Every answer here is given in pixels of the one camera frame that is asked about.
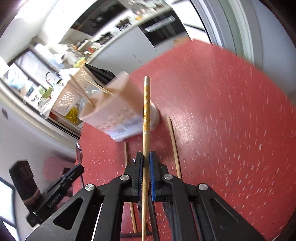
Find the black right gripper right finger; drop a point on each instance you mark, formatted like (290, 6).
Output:
(196, 212)

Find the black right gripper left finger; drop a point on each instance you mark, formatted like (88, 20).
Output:
(94, 212)

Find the dark metal spoon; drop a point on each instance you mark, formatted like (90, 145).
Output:
(79, 157)

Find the patterned bamboo chopstick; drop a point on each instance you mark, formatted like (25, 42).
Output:
(145, 152)

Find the plain wooden chopstick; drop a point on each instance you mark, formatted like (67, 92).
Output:
(99, 87)

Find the pink plastic stool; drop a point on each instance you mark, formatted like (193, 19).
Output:
(55, 168)

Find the thin wooden chopstick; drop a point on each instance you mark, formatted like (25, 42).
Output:
(174, 146)

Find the pink plastic utensil holder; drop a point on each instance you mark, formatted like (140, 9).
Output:
(119, 115)

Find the pink perforated storage rack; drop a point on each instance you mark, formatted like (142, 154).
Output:
(67, 98)

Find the black jacket hanging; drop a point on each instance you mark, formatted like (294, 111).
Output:
(103, 77)

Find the black built-in oven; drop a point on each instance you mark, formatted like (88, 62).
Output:
(163, 27)

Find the black range hood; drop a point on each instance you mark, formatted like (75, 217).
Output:
(97, 15)

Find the white refrigerator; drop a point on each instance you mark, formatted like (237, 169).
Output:
(194, 25)

